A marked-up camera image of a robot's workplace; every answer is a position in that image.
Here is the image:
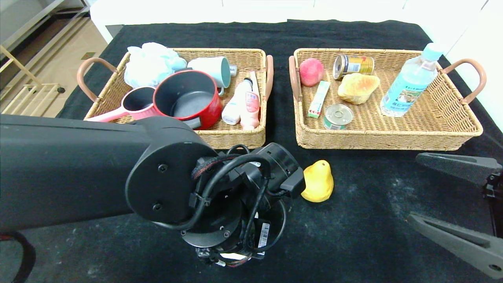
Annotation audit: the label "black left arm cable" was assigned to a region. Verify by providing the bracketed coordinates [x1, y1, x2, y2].
[153, 143, 307, 254]

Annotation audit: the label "pink lotion tube white cap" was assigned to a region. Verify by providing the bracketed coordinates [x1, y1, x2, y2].
[240, 90, 261, 130]

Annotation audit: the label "grey metal shelf frame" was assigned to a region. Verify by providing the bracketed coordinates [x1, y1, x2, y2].
[0, 0, 92, 59]

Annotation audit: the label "yellow drink can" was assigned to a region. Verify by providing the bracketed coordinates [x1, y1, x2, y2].
[332, 54, 374, 81]

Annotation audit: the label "pink peach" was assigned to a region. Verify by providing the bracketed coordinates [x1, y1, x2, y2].
[299, 58, 325, 87]

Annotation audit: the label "yellow pear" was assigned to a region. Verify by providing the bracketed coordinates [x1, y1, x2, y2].
[301, 160, 334, 203]

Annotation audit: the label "red pot with black handles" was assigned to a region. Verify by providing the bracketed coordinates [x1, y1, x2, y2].
[152, 70, 223, 130]

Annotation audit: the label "small tin can green label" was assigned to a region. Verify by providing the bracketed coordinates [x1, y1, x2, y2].
[323, 103, 354, 130]

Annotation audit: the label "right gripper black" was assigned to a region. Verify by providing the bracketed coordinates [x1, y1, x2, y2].
[407, 152, 503, 279]

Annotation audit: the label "green chewing gum pack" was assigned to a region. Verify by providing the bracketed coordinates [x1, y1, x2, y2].
[308, 81, 331, 119]

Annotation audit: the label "pink plastic water scoop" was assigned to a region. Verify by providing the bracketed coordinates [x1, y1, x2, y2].
[84, 86, 162, 123]

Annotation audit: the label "white bottle with black tip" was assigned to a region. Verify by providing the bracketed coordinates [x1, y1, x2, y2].
[221, 77, 253, 125]

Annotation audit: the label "teal mug with handle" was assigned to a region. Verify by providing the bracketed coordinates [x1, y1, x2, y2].
[187, 56, 231, 96]

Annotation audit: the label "woven wicker basket brown handles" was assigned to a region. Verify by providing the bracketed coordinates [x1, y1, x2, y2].
[288, 48, 486, 151]
[77, 48, 274, 150]

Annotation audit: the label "light blue mesh bath pouf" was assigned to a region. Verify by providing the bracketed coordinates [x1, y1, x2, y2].
[124, 42, 187, 89]

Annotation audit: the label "golden striped bread roll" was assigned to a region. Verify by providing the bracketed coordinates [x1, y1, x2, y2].
[337, 73, 380, 105]

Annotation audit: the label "white cabinet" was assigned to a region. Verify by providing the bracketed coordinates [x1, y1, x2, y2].
[90, 0, 488, 46]

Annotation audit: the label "white soap bar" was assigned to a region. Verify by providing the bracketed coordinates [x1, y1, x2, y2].
[220, 252, 252, 262]

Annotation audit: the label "black table cloth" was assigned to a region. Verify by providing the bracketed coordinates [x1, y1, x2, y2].
[0, 20, 503, 283]

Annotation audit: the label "clear water bottle blue cap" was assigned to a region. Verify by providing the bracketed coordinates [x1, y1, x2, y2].
[380, 42, 444, 118]

